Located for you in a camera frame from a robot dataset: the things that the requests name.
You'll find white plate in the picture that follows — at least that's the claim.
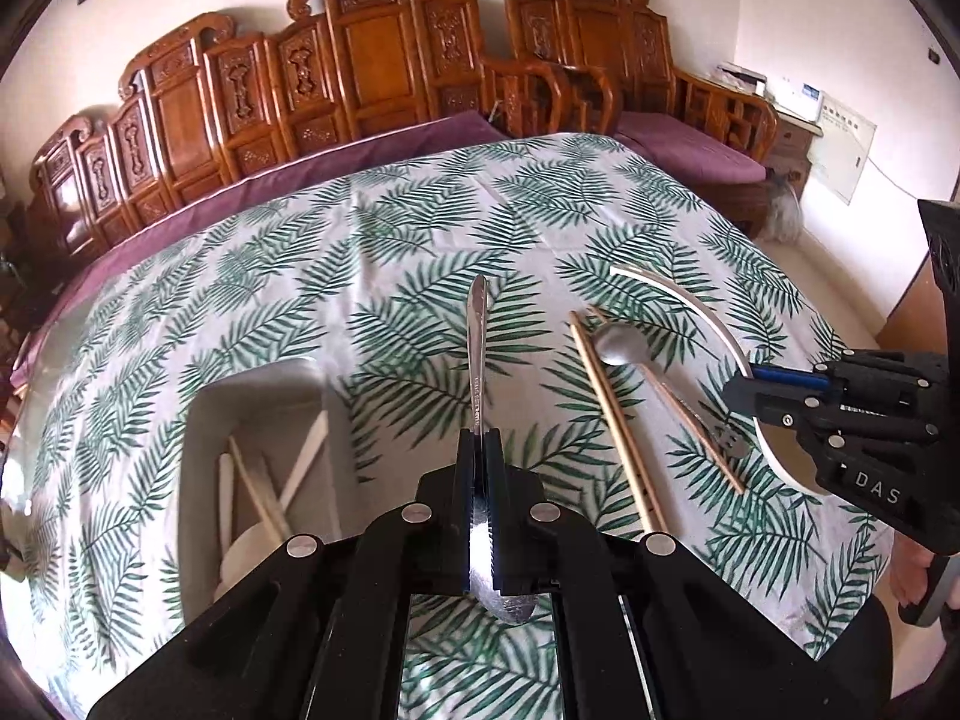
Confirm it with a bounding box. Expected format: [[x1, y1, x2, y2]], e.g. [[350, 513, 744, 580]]
[[609, 264, 830, 497]]

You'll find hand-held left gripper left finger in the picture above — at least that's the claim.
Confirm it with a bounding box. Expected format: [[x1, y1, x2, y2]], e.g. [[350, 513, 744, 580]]
[[86, 431, 477, 720]]

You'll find metal fork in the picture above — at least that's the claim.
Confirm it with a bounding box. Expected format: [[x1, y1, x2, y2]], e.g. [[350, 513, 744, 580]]
[[701, 414, 751, 460]]

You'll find long purple seat cushion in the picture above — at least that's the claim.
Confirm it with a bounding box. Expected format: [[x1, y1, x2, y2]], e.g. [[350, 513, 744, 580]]
[[7, 111, 511, 391]]

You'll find metal spoon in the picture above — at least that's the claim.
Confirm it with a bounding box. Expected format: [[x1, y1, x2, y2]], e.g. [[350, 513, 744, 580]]
[[596, 325, 713, 432]]

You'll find beige plastic spoon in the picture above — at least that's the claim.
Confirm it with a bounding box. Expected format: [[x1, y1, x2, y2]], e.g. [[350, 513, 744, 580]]
[[214, 452, 290, 601]]

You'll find carved wooden armchair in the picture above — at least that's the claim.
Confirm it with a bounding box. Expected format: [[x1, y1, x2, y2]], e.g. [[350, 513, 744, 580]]
[[504, 0, 781, 237]]

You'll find person's right hand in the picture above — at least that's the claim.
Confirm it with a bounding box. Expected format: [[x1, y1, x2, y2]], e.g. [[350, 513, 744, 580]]
[[892, 532, 931, 608]]

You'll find square purple seat cushion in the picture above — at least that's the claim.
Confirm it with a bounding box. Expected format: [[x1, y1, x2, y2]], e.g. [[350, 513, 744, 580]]
[[613, 111, 767, 187]]

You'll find wooden chopstick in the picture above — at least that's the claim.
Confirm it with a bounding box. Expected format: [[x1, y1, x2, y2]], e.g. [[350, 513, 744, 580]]
[[568, 311, 661, 535], [574, 310, 670, 532]]

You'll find translucent plastic bag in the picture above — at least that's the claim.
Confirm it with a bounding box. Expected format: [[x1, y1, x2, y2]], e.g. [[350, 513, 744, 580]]
[[761, 169, 805, 245]]

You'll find metal table knife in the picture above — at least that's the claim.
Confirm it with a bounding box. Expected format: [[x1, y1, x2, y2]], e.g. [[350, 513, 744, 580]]
[[461, 275, 537, 625]]

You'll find leaf-printed tablecloth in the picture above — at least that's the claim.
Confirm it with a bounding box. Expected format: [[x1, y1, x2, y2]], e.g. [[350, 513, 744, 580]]
[[15, 131, 897, 720]]

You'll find grey rectangular container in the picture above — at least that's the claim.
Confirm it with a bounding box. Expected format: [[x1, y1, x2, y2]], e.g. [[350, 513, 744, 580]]
[[178, 358, 357, 620]]

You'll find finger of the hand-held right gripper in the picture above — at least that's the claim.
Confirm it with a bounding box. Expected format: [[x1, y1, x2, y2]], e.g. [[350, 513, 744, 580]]
[[750, 351, 944, 400], [722, 375, 940, 452]]

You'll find wooden side table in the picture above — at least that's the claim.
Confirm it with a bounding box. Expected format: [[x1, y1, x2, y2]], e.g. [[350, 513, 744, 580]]
[[765, 109, 815, 203]]

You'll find carved wooden sofa bench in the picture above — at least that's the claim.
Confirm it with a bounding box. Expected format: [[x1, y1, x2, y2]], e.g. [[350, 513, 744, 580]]
[[26, 0, 620, 293]]

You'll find white box device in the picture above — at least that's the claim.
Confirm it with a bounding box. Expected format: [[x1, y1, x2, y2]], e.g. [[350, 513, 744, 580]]
[[769, 75, 824, 121]]

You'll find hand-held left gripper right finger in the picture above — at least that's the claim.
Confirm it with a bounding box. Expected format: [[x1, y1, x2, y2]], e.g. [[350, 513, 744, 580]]
[[486, 429, 863, 720]]

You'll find stack of papers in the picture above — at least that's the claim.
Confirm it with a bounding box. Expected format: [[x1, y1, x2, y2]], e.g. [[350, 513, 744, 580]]
[[712, 61, 770, 95]]

